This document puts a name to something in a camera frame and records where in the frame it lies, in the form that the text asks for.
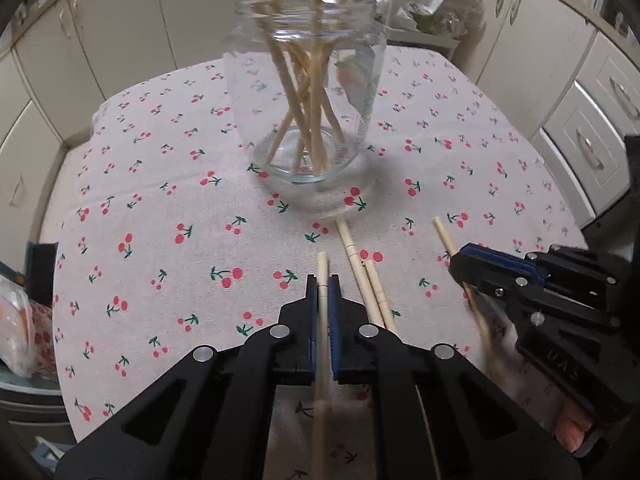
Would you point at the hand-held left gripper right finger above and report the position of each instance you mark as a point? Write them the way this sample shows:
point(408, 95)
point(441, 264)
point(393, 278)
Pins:
point(335, 330)

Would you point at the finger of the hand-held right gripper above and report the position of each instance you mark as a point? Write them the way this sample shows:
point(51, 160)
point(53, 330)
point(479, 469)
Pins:
point(480, 272)
point(535, 270)

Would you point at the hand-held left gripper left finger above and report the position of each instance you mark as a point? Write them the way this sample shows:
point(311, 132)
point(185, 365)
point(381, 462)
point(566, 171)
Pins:
point(312, 320)

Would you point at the light wooden chopstick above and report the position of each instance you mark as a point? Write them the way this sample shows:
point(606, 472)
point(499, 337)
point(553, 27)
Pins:
point(323, 270)
point(442, 232)
point(352, 255)
point(377, 290)

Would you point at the clear glass jar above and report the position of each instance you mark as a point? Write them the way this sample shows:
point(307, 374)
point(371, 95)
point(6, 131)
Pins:
point(240, 110)

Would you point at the bunch of wooden chopsticks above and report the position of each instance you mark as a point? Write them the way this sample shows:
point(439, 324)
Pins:
point(315, 85)

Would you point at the person's right hand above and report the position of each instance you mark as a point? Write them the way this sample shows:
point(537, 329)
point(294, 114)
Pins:
point(572, 430)

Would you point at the cream drawer cabinet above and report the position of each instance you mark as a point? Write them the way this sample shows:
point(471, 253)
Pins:
point(565, 125)

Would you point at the cherry print tablecloth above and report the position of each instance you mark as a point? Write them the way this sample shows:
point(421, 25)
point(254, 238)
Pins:
point(175, 185)

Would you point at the green leafy vegetables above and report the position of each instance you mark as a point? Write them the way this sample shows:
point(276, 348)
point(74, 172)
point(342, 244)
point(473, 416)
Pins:
point(430, 17)

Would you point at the grey plastic bin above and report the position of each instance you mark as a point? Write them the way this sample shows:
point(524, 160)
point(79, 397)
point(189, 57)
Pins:
point(35, 405)

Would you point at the clear plastic bag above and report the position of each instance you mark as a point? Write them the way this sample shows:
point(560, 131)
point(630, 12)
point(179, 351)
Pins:
point(20, 320)

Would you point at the cream tall cabinet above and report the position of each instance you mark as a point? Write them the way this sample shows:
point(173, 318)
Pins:
point(125, 20)

